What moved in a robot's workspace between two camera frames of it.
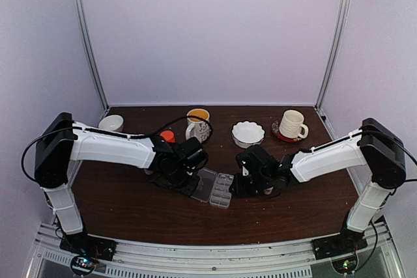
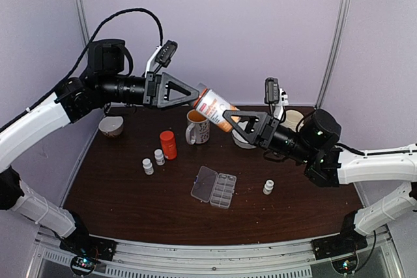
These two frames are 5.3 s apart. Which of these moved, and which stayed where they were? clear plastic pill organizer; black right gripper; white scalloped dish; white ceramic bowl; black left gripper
Moved: black left gripper; black right gripper
Stayed: white scalloped dish; clear plastic pill organizer; white ceramic bowl
